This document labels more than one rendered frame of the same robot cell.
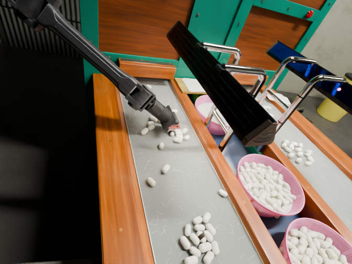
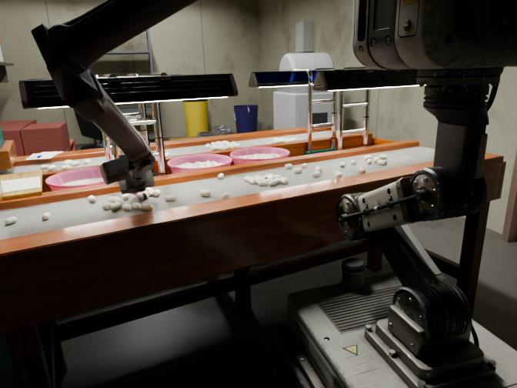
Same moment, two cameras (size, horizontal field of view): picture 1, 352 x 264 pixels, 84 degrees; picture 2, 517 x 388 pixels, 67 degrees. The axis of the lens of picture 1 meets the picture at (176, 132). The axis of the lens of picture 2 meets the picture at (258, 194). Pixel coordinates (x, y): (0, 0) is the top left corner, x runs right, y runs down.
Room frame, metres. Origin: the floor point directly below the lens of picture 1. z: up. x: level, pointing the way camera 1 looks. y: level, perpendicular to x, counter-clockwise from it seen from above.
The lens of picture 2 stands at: (0.19, 1.18, 1.12)
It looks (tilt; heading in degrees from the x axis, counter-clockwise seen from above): 17 degrees down; 274
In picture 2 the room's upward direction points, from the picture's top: 2 degrees counter-clockwise
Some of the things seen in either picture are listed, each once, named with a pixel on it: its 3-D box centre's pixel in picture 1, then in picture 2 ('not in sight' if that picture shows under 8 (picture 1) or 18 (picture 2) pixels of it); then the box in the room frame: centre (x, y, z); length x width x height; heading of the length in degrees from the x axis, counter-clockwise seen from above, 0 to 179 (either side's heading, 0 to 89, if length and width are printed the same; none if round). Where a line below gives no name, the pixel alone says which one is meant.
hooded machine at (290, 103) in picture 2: not in sight; (307, 115); (-0.09, -3.19, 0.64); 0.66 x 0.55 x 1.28; 110
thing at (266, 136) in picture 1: (207, 65); (138, 88); (0.62, -0.02, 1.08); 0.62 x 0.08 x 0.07; 31
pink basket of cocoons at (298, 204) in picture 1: (264, 187); (201, 172); (0.53, -0.40, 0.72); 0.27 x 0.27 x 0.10
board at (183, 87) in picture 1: (202, 86); (17, 184); (1.09, -0.07, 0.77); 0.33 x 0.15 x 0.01; 121
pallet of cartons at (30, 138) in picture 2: not in sight; (32, 142); (3.67, -4.09, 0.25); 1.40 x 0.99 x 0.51; 110
